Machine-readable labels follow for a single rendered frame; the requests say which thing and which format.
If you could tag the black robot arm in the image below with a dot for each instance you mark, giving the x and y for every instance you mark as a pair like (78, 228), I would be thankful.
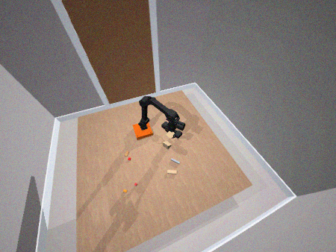
(169, 113)

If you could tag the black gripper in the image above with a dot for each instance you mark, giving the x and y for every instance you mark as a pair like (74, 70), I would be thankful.
(167, 128)

